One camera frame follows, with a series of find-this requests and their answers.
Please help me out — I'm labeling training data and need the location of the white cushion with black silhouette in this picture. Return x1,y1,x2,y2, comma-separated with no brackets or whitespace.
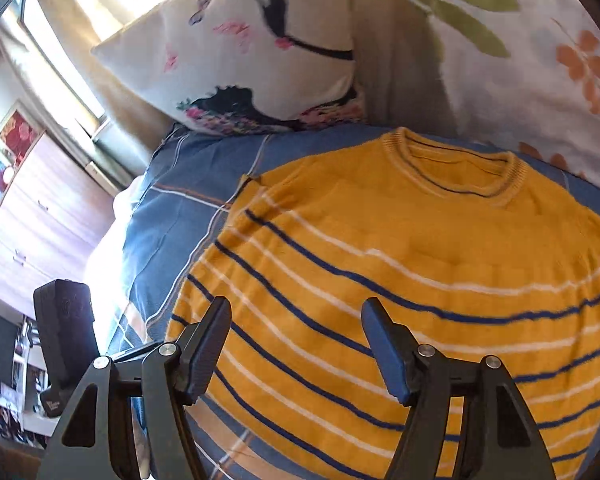
92,0,365,136

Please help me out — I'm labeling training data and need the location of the window with metal frame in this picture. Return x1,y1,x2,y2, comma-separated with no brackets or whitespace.
0,0,108,143

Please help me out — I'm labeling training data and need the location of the yellow striped knit sweater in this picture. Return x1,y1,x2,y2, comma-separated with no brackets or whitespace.
166,129,600,479

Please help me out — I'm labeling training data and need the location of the beige curtain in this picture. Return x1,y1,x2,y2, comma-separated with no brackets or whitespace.
38,0,172,174

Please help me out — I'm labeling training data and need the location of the blue plaid bed sheet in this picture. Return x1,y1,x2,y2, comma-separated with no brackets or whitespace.
110,125,600,479

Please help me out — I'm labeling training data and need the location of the white leaf print pillow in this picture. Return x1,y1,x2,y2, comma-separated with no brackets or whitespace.
350,0,600,187

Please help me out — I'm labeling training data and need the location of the red floral wall picture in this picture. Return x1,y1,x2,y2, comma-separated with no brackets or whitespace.
0,101,44,167

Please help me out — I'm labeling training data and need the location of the wooden wardrobe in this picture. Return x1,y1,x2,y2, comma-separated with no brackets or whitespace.
0,134,114,318

